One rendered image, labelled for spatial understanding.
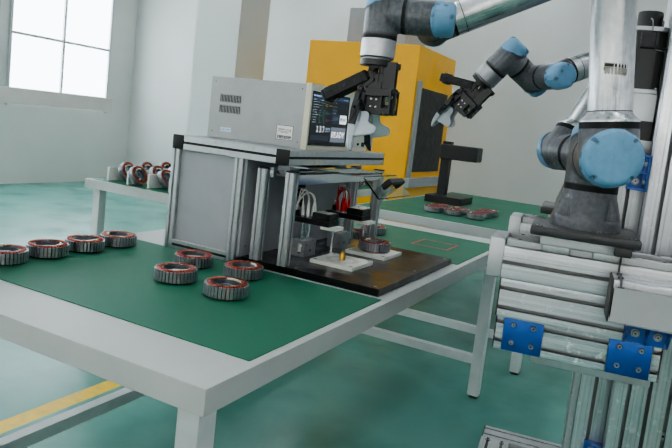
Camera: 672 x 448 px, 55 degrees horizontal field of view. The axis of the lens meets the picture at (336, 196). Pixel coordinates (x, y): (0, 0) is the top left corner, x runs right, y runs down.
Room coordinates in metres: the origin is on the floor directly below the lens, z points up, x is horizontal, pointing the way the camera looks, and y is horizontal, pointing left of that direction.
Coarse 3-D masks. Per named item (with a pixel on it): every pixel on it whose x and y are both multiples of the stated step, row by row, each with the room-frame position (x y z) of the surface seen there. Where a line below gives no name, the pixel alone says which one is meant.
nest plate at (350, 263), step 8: (320, 256) 2.03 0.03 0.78; (328, 256) 2.04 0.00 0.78; (336, 256) 2.05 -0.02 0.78; (320, 264) 1.96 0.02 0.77; (328, 264) 1.95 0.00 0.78; (336, 264) 1.94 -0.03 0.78; (344, 264) 1.95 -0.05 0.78; (352, 264) 1.96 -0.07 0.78; (360, 264) 1.97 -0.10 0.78; (368, 264) 2.01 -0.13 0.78
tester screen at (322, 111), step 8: (320, 96) 2.05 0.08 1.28; (312, 104) 2.01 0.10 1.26; (320, 104) 2.06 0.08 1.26; (328, 104) 2.10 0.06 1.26; (336, 104) 2.15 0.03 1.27; (344, 104) 2.20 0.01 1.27; (312, 112) 2.02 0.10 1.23; (320, 112) 2.06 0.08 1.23; (328, 112) 2.11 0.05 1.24; (336, 112) 2.15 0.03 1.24; (344, 112) 2.20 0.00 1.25; (312, 120) 2.02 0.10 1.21; (320, 120) 2.07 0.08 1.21; (328, 120) 2.11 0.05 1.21; (312, 128) 2.03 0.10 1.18; (328, 128) 2.12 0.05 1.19
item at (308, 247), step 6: (294, 240) 2.05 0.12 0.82; (300, 240) 2.04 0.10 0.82; (306, 240) 2.05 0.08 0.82; (312, 240) 2.08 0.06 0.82; (294, 246) 2.05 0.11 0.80; (306, 246) 2.05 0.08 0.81; (312, 246) 2.08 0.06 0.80; (294, 252) 2.05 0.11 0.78; (300, 252) 2.04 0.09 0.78; (306, 252) 2.05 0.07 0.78; (312, 252) 2.09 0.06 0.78
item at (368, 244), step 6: (360, 240) 2.21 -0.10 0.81; (366, 240) 2.20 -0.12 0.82; (372, 240) 2.26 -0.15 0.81; (378, 240) 2.26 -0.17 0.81; (384, 240) 2.25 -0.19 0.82; (360, 246) 2.20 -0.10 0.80; (366, 246) 2.18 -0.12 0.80; (372, 246) 2.17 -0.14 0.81; (378, 246) 2.17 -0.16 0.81; (384, 246) 2.19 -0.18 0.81; (390, 246) 2.22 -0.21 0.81; (372, 252) 2.18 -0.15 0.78; (378, 252) 2.17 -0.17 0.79; (384, 252) 2.18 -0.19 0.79
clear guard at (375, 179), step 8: (304, 168) 1.95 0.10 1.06; (312, 168) 1.94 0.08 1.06; (320, 168) 1.97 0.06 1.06; (344, 168) 2.10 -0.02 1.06; (352, 168) 2.14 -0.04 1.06; (360, 176) 1.86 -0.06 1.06; (368, 176) 1.88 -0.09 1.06; (376, 176) 1.93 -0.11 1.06; (384, 176) 1.98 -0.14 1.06; (392, 176) 2.03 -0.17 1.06; (368, 184) 1.85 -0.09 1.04; (376, 184) 1.89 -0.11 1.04; (376, 192) 1.85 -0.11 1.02; (384, 192) 1.89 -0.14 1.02; (392, 192) 1.94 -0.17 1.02; (400, 192) 1.99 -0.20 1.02
